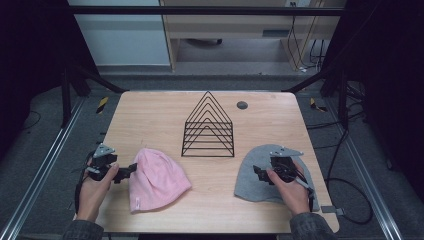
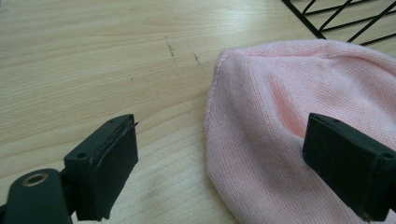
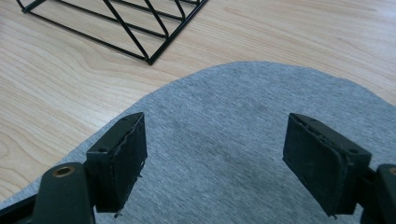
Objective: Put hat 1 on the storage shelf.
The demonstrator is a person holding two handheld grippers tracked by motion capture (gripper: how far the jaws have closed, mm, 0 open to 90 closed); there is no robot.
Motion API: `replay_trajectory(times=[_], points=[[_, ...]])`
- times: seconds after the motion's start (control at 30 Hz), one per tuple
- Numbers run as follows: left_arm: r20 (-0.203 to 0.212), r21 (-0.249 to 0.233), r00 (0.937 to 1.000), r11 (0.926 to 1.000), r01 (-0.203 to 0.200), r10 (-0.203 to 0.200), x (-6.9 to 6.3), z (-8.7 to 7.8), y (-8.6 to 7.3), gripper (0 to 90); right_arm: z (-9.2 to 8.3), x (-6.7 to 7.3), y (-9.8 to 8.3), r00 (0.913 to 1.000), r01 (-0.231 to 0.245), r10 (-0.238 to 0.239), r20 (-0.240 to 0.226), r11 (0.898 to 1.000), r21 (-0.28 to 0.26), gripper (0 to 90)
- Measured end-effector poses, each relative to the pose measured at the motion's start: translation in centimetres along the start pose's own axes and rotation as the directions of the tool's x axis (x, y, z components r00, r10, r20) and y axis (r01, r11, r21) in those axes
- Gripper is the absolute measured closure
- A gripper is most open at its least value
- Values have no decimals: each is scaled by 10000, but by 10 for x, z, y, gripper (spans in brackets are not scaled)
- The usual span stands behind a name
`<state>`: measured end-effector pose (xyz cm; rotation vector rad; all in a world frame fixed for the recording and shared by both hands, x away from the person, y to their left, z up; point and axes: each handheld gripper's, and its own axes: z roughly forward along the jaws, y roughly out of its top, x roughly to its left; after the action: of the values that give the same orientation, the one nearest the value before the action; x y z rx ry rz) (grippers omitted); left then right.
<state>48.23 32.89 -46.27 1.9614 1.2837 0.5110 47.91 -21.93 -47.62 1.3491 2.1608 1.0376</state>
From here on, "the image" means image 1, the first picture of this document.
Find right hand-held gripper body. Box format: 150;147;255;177
268;145;305;184

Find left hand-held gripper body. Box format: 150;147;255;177
84;143;120;183

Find grey knit beanie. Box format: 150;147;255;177
233;143;321;213

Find pink knit beanie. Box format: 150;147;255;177
128;147;193;214

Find black wire rack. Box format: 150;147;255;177
180;90;236;158

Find person's left hand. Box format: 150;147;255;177
76;157;120;223

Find person's right hand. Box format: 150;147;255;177
266;161;312;218

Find black metal stand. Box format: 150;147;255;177
60;62;127;129
282;66;350;130

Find white cabinet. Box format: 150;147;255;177
67;0;172;67

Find light wooden desk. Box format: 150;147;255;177
159;0;348;73

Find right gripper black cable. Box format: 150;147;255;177
293;161;316;213

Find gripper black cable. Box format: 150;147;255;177
293;161;316;213
73;150;98;215

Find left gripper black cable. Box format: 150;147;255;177
73;150;98;215

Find grey metal table bracket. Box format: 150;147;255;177
320;205;345;216

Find aluminium floor rail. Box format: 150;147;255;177
323;98;405;240
0;96;86;240

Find black floor cable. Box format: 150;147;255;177
305;109;375;226

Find hanging desk cables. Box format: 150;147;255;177
287;1;327;73

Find black horizontal frame bar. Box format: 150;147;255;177
69;5;345;17

